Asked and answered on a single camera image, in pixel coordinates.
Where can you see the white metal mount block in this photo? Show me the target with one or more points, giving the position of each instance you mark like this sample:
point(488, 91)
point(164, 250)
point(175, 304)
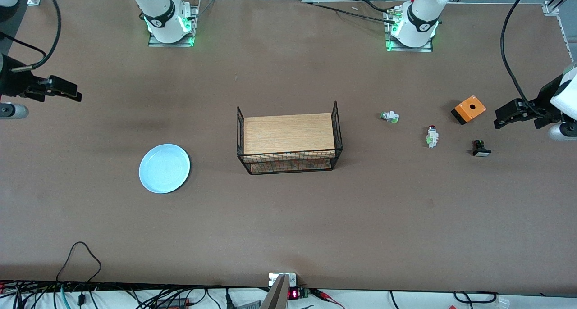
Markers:
point(291, 279)

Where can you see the red push button switch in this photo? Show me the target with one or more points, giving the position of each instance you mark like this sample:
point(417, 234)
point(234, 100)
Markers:
point(432, 137)

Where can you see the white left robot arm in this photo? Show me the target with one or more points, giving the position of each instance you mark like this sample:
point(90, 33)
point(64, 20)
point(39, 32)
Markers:
point(421, 16)

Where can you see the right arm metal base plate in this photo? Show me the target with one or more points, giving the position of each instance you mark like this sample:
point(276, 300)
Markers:
point(157, 44)

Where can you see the orange button enclosure box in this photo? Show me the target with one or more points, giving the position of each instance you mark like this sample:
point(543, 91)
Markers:
point(469, 107)

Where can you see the black power adapter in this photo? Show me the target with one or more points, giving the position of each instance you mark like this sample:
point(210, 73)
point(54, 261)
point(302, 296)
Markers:
point(173, 303)

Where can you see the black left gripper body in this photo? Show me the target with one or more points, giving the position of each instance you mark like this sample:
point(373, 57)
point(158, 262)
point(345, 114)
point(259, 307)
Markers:
point(542, 102)

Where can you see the light blue round plate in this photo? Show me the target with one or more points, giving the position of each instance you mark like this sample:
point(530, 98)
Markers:
point(164, 168)

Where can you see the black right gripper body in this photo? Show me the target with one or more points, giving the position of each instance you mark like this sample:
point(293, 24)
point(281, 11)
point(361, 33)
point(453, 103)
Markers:
point(14, 83)

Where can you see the green push button switch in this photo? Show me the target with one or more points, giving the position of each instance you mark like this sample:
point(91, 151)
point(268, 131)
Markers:
point(389, 116)

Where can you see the perforated metal edge strip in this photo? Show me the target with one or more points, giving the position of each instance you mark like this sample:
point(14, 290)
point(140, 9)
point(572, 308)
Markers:
point(565, 36)

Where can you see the grey camera mount bar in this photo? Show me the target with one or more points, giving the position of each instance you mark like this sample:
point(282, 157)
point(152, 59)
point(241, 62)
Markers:
point(277, 295)

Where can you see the red digit display module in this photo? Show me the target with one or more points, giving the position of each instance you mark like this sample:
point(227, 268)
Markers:
point(294, 294)

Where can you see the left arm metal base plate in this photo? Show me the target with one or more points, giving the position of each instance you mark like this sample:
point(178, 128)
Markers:
point(423, 50)

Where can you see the black square push button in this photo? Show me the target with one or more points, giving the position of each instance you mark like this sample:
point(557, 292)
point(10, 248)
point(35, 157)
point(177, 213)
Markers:
point(481, 150)

